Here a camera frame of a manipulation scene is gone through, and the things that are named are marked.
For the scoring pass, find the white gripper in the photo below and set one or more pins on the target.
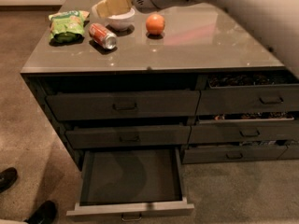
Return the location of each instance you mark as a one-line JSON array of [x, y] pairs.
[[108, 8]]

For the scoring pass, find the red coke can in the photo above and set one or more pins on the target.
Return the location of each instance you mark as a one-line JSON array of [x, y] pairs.
[[102, 36]]

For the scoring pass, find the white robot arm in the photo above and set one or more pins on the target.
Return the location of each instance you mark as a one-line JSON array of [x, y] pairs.
[[274, 23]]

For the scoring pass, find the top left drawer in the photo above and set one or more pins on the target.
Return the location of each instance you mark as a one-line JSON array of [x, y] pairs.
[[123, 105]]

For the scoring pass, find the middle left drawer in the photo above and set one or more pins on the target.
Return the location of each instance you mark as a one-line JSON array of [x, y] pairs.
[[128, 136]]

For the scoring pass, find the middle right drawer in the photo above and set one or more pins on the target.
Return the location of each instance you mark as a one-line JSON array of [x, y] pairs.
[[239, 130]]

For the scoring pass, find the open bottom left drawer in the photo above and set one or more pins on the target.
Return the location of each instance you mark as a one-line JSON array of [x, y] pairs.
[[131, 184]]

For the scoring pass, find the bottom right drawer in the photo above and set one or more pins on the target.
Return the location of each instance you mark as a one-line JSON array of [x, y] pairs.
[[258, 151]]

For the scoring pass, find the top right drawer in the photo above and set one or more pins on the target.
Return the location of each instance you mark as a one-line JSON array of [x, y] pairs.
[[254, 92]]

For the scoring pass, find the white bowl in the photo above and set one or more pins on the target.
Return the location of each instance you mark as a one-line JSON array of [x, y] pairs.
[[123, 21]]

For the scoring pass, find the orange fruit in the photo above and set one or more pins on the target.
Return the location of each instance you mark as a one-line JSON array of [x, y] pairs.
[[155, 24]]

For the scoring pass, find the green chip bag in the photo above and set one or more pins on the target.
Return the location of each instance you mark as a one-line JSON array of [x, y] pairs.
[[67, 27]]

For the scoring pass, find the dark grey counter cabinet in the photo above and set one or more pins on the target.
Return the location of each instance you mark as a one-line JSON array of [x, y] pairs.
[[198, 41]]

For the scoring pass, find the black shoe upper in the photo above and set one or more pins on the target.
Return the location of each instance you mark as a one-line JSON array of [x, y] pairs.
[[7, 178]]

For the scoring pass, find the black shoe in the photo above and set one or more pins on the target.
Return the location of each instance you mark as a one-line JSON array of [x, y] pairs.
[[45, 214], [7, 178]]

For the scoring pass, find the black shoe lower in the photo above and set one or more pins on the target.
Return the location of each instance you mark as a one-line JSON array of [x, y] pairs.
[[45, 214]]

